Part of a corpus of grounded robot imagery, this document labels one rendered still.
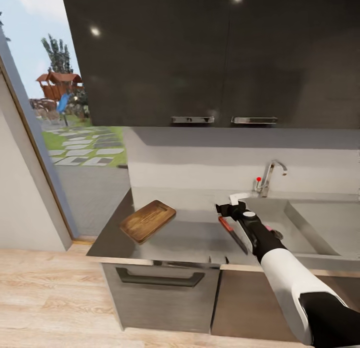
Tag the dishwasher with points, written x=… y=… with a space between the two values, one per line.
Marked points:
x=166 y=298

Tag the parer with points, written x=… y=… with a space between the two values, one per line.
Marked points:
x=225 y=223

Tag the cutting board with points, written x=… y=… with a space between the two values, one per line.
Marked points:
x=146 y=220

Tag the cabinet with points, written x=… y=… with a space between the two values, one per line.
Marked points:
x=219 y=63

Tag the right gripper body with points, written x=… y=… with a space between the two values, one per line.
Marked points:
x=228 y=210

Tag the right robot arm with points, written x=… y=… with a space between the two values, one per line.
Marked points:
x=315 y=313

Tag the drop in sink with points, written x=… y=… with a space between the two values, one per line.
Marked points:
x=309 y=228

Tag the fixed window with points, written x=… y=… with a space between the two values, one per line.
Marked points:
x=85 y=166

